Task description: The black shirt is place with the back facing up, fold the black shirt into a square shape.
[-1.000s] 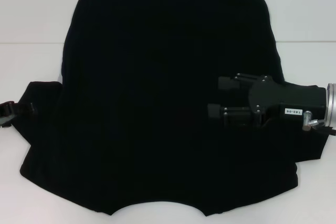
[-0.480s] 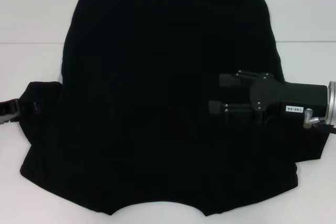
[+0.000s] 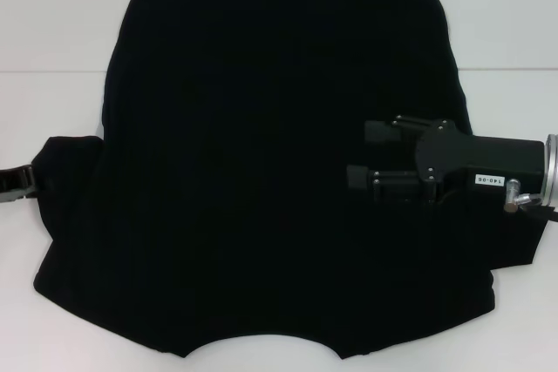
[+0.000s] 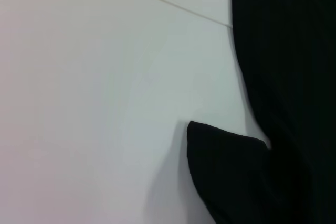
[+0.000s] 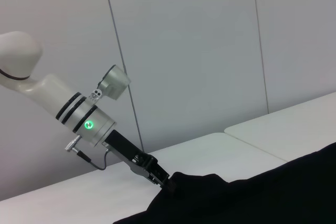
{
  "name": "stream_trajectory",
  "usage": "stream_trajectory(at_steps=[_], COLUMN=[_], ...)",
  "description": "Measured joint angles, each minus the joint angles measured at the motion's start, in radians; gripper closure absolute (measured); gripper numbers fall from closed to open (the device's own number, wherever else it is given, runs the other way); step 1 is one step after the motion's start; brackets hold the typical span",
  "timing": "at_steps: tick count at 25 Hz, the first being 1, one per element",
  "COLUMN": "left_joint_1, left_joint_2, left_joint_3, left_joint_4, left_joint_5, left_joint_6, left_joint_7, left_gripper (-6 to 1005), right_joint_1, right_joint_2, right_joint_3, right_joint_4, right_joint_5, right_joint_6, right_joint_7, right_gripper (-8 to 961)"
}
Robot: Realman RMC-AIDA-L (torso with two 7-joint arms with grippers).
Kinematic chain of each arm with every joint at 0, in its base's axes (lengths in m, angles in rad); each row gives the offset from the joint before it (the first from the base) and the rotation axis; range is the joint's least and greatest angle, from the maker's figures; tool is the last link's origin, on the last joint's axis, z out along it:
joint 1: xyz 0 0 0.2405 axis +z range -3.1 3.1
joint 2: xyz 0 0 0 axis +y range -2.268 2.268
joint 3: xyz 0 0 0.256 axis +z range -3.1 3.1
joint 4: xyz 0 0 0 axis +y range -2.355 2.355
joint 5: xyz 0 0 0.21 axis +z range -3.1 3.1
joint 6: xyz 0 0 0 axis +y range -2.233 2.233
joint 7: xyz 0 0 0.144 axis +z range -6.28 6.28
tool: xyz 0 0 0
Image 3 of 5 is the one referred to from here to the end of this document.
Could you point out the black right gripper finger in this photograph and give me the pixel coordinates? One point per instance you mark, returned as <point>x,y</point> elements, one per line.
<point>392,187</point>
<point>379,132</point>

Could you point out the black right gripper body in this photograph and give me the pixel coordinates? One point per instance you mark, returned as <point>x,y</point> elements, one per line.
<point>492,158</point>

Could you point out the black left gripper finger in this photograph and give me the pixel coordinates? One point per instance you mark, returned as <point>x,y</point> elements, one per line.
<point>17,180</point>

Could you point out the black t-shirt with FREE print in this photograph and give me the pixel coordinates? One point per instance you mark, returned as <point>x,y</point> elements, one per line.
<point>244,128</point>

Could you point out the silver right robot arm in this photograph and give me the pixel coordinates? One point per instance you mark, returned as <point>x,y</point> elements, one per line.
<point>551,171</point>

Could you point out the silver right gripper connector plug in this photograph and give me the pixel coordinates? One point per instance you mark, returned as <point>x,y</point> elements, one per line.
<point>516,198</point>

